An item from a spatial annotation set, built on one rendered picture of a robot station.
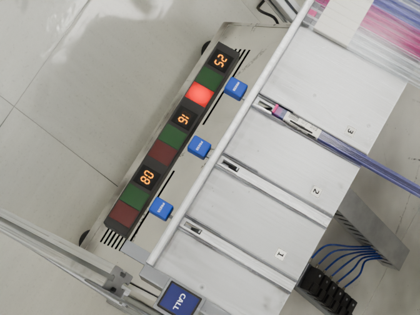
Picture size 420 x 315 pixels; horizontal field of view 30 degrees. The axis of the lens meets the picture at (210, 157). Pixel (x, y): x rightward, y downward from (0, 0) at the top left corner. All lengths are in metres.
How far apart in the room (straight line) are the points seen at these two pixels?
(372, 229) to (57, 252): 0.61
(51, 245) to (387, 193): 0.69
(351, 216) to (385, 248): 0.13
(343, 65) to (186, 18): 0.83
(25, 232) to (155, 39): 0.69
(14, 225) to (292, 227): 0.58
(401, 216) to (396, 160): 0.13
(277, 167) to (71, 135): 0.78
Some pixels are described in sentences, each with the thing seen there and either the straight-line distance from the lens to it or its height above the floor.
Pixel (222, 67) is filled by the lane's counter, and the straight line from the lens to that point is 1.24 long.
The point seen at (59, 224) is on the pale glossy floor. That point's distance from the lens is 1.89.
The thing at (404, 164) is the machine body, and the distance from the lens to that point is 1.68.
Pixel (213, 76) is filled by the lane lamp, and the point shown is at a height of 0.66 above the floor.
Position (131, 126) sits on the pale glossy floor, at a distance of 1.95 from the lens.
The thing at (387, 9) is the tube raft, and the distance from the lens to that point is 1.30.
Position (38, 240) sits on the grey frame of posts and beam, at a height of 0.39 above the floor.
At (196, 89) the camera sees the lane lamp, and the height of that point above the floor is 0.65.
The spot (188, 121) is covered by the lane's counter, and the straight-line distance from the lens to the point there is 1.21.
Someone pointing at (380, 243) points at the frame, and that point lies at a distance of 1.60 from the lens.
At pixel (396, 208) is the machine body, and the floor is 0.62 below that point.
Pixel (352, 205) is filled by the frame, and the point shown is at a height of 0.66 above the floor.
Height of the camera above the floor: 1.62
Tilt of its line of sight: 50 degrees down
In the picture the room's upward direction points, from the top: 104 degrees clockwise
